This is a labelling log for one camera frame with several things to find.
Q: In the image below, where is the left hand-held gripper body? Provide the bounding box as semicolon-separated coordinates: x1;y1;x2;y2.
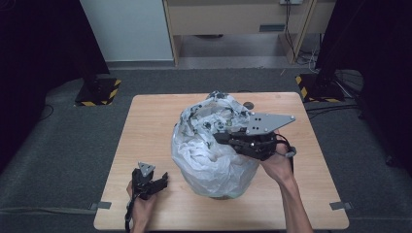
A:
131;161;157;201

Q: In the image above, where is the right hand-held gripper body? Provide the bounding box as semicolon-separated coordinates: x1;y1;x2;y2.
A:
230;112;296;162

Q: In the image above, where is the white plastic trash bag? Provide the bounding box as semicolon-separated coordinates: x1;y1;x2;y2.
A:
170;90;260;199

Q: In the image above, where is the person's left hand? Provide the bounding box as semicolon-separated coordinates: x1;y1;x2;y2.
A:
125;180;158;222

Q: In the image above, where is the person's right hand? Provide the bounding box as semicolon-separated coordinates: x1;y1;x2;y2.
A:
258;129;295;186

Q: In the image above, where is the striped black stand base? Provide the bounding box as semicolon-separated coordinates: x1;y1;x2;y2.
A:
74;75;122;108
294;72;346;104

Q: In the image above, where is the grey desk label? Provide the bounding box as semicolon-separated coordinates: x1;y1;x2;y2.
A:
258;23;287;33

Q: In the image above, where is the beige wooden desk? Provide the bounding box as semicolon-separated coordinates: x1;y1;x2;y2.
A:
162;0;336;66

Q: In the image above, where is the black curtain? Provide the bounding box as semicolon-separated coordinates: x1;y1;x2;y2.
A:
315;0;412;178
0;0;110;171

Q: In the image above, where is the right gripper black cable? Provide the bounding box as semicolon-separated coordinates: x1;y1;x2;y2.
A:
275;133;297;174

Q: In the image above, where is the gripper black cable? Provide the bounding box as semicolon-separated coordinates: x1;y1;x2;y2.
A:
124;193;138;233
275;133;297;174

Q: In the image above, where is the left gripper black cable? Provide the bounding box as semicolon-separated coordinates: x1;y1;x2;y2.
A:
124;193;138;233

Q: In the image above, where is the black floor cable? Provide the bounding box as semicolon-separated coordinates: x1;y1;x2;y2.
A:
305;103;361;120
38;104;55;122

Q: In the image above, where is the black hanging power cable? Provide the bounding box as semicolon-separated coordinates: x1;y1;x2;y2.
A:
284;3;298;60

